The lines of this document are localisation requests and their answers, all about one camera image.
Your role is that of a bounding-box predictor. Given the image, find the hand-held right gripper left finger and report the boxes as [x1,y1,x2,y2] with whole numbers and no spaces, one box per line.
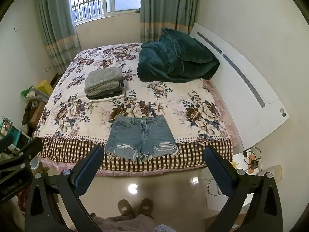
[24,145,104,232]

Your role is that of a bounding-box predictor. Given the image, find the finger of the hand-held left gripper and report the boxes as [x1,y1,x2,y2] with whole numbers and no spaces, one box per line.
[0,137,44,174]
[0,134,14,151]

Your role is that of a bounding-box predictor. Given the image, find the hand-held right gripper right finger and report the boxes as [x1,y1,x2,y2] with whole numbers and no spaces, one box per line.
[204,146,283,232]

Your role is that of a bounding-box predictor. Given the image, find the blue denim shorts pants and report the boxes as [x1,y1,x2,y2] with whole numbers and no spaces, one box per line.
[105,115,180,163]

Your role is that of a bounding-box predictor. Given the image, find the teal printed box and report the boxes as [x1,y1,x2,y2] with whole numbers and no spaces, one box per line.
[0,117,21,141]

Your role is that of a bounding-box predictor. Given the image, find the white nightstand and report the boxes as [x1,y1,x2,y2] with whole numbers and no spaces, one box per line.
[232,152,263,176]

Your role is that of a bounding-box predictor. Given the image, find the orange power strip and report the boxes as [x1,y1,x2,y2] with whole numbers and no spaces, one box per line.
[247,153,257,174]

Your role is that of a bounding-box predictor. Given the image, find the brown cardboard box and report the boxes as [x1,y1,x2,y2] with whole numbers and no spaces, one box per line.
[28,101,47,129]

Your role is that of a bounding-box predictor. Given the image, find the brown fuzzy slipper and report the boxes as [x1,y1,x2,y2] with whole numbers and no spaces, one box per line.
[138,198,154,219]
[117,199,136,217]

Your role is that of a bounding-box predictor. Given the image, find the cream lamp shade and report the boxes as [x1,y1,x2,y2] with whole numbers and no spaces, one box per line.
[256,165,283,182]

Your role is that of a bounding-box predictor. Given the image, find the bed with floral sheet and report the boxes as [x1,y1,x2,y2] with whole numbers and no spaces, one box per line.
[33,42,235,172]

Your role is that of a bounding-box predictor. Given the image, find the green plastic bag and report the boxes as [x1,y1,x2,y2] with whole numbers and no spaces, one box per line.
[21,85,42,101]

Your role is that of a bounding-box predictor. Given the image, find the person's grey-pink trousers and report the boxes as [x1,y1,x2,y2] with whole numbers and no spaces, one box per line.
[89,212,175,232]

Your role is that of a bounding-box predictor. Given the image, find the yellow box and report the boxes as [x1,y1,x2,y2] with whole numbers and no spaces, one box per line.
[36,79,54,96]

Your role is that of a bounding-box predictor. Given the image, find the white folded garment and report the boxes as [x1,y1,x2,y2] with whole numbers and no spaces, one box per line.
[88,94,126,103]

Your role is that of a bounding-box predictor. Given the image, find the dark folded garment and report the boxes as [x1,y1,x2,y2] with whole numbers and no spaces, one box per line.
[86,82,125,100]

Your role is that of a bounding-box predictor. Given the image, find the grey fleece folded garment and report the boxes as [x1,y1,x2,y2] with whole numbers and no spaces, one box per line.
[84,67,124,96]

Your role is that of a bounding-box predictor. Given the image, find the white headboard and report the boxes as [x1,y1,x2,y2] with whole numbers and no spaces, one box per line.
[189,22,290,151]

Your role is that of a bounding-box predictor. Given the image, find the dark green plush blanket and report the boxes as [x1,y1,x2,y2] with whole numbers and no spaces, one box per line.
[137,28,220,83]

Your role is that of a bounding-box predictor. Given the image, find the grey-green curtain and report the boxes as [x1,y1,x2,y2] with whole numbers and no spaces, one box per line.
[139,0,201,44]
[34,0,82,76]

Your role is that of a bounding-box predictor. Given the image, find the window with metal grille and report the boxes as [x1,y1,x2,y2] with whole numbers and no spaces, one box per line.
[69,0,142,26]

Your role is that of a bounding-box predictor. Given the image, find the black floor cable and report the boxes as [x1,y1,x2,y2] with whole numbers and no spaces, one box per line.
[204,176,222,196]

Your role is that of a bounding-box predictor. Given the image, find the black plug cable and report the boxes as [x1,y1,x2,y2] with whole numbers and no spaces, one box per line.
[243,146,262,165]

